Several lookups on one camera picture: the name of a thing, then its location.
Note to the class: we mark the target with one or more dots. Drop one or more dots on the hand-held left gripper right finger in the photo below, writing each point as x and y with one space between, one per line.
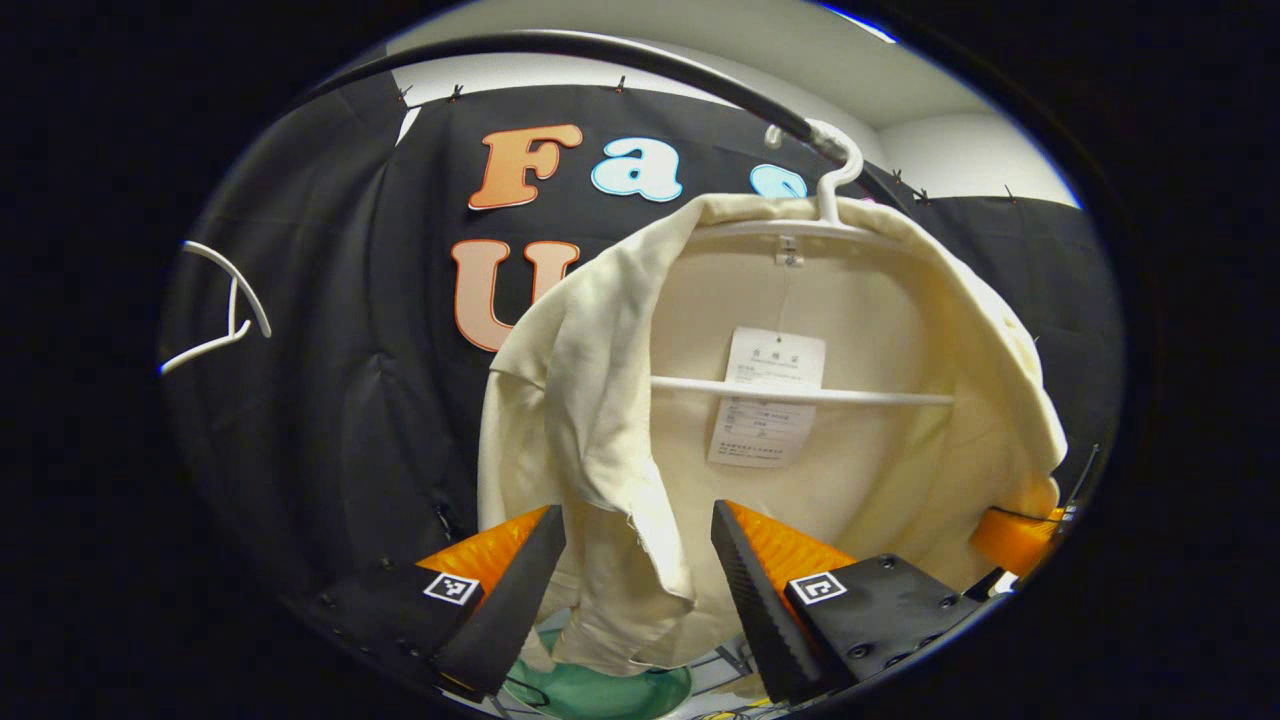
760 610

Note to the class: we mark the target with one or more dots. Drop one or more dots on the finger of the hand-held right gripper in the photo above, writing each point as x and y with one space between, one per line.
1020 540

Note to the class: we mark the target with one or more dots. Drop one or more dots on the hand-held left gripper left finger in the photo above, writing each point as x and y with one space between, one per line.
515 615

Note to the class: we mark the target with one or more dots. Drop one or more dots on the green laundry hamper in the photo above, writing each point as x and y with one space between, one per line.
600 695

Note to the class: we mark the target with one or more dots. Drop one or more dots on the cream shirt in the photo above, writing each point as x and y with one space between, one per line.
600 380

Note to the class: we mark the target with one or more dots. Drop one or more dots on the white hanger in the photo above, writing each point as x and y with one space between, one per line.
900 397
232 310

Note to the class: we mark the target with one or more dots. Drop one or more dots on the black clothes rack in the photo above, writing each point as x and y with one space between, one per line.
580 40

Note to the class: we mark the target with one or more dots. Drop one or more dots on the thin black stand pole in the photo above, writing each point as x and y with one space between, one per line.
1088 475

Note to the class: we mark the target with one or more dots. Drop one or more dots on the black backdrop cloth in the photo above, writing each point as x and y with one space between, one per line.
330 400

